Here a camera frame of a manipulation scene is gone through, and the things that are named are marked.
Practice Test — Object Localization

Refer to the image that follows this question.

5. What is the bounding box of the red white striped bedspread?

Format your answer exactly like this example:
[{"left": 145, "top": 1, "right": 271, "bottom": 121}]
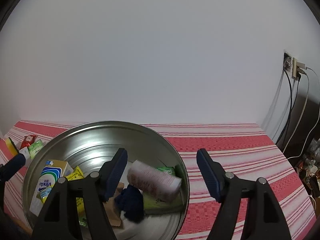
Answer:
[{"left": 1, "top": 120, "right": 316, "bottom": 239}]

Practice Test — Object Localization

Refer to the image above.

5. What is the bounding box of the white Vinda tissue pack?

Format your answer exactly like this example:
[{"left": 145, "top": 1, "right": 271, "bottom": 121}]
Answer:
[{"left": 29, "top": 160, "right": 73, "bottom": 216}]

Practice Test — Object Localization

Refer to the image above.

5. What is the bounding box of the white charging cable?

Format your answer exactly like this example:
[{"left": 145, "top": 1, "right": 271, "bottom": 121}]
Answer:
[{"left": 282, "top": 65, "right": 320, "bottom": 160}]

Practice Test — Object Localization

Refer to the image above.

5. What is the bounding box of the white red tissue pack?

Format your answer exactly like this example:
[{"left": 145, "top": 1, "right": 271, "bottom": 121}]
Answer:
[{"left": 127, "top": 160, "right": 182, "bottom": 201}]

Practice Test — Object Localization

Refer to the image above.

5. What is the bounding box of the green tissue pack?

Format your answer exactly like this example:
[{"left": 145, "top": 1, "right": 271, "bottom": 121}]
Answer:
[
  {"left": 28, "top": 139, "right": 44, "bottom": 159},
  {"left": 142, "top": 166, "right": 185, "bottom": 212}
]

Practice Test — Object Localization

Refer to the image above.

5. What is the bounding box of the red snack packet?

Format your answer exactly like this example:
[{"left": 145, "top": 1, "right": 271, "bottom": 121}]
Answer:
[{"left": 20, "top": 134, "right": 37, "bottom": 149}]

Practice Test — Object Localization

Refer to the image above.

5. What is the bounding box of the yellow snack packet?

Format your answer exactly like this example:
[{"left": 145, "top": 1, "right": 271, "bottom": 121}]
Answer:
[{"left": 37, "top": 166, "right": 87, "bottom": 227}]

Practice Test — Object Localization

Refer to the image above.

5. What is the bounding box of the beige snack packet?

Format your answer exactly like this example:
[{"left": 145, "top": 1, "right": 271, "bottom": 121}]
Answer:
[{"left": 103, "top": 182, "right": 125, "bottom": 227}]

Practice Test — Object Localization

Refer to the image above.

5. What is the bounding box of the black power cable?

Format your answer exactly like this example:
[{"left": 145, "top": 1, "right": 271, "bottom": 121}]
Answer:
[{"left": 274, "top": 69, "right": 301, "bottom": 147}]

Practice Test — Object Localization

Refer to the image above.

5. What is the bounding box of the round metal tin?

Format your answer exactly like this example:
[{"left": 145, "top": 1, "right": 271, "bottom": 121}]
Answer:
[{"left": 22, "top": 121, "right": 189, "bottom": 239}]

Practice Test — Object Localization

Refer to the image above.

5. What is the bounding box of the grey white tissue pack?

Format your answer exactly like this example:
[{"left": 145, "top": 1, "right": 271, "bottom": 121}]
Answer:
[{"left": 19, "top": 147, "right": 30, "bottom": 160}]

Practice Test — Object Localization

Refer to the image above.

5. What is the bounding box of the wall socket with plugs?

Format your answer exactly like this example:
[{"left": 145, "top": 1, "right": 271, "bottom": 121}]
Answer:
[{"left": 283, "top": 51, "right": 306, "bottom": 81}]

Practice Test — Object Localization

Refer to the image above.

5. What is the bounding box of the blue knitted ball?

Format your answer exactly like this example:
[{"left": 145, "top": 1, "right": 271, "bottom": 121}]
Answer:
[{"left": 114, "top": 185, "right": 144, "bottom": 223}]

